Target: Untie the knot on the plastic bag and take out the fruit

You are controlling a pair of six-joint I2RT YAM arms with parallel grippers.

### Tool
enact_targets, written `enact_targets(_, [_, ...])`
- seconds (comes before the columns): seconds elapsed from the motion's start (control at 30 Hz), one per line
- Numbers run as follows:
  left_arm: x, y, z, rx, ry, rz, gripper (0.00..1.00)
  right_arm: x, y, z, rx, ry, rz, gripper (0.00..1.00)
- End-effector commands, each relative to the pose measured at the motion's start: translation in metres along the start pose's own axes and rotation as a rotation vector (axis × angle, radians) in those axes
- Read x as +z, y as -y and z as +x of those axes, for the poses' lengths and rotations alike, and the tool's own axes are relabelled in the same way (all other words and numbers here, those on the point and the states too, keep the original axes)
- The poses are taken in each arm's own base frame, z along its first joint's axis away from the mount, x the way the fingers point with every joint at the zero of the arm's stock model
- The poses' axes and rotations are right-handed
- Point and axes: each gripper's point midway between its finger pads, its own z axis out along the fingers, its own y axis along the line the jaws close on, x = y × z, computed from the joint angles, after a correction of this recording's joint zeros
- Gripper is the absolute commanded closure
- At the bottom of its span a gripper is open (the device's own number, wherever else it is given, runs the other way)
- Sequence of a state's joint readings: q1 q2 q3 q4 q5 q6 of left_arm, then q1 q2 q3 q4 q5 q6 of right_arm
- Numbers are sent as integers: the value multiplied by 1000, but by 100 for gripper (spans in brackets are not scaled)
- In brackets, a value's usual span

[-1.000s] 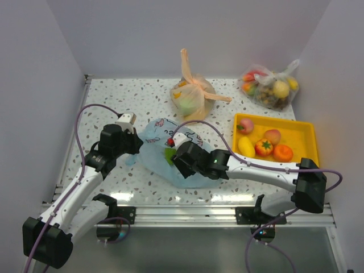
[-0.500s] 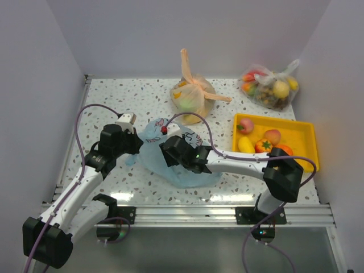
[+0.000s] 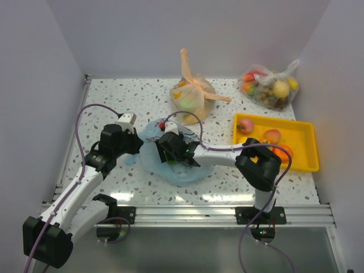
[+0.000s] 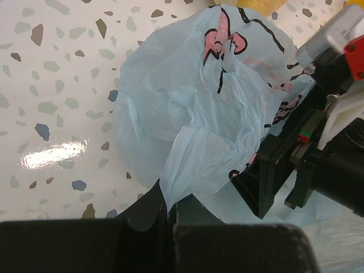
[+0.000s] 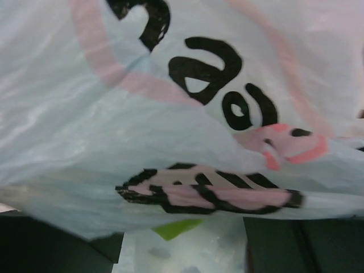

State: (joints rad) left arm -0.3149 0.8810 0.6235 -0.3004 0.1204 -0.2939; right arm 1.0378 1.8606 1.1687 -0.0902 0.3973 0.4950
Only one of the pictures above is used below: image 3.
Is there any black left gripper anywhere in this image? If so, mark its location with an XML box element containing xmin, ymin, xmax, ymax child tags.
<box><xmin>113</xmin><ymin>126</ymin><xmax>143</xmax><ymax>157</ymax></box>

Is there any light blue printed plastic bag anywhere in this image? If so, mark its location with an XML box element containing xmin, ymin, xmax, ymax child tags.
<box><xmin>125</xmin><ymin>118</ymin><xmax>214</xmax><ymax>187</ymax></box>

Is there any red apple with stem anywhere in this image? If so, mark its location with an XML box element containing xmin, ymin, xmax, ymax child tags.
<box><xmin>237</xmin><ymin>118</ymin><xmax>254</xmax><ymax>135</ymax></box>

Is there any orange round fruit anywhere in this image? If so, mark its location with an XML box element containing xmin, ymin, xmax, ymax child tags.
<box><xmin>264</xmin><ymin>129</ymin><xmax>282</xmax><ymax>144</ymax></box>

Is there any orange carrot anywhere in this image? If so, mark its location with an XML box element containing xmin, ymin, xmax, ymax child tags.
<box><xmin>272</xmin><ymin>144</ymin><xmax>293</xmax><ymax>163</ymax></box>

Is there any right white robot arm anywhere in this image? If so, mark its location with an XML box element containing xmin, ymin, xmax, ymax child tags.
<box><xmin>156</xmin><ymin>132</ymin><xmax>282</xmax><ymax>223</ymax></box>

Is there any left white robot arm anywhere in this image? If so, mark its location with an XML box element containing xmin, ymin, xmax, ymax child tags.
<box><xmin>23</xmin><ymin>122</ymin><xmax>143</xmax><ymax>272</ymax></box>

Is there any orange banana-print plastic bag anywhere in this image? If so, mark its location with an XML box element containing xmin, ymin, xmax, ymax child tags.
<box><xmin>170</xmin><ymin>48</ymin><xmax>232</xmax><ymax>125</ymax></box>

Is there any clear plastic bag of fruit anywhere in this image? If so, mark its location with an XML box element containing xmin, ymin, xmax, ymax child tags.
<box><xmin>237</xmin><ymin>59</ymin><xmax>300</xmax><ymax>111</ymax></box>

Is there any yellow plastic tray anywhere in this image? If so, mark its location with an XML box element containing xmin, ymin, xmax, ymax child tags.
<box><xmin>232</xmin><ymin>113</ymin><xmax>320</xmax><ymax>172</ymax></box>

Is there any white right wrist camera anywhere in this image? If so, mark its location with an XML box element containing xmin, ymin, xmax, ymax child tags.
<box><xmin>159</xmin><ymin>121</ymin><xmax>179</xmax><ymax>135</ymax></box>

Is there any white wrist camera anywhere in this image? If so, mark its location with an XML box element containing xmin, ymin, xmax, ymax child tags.
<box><xmin>115</xmin><ymin>112</ymin><xmax>137</xmax><ymax>134</ymax></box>
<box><xmin>159</xmin><ymin>121</ymin><xmax>179</xmax><ymax>135</ymax></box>

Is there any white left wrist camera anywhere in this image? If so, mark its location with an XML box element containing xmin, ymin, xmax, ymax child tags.
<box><xmin>115</xmin><ymin>112</ymin><xmax>137</xmax><ymax>134</ymax></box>

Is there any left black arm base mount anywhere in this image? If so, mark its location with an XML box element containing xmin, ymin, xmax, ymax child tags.
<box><xmin>92</xmin><ymin>194</ymin><xmax>137</xmax><ymax>245</ymax></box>

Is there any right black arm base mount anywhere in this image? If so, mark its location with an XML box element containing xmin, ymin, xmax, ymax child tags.
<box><xmin>235</xmin><ymin>206</ymin><xmax>287</xmax><ymax>243</ymax></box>

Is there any aluminium front rail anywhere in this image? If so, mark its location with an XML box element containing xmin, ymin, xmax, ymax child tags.
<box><xmin>42</xmin><ymin>205</ymin><xmax>333</xmax><ymax>228</ymax></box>

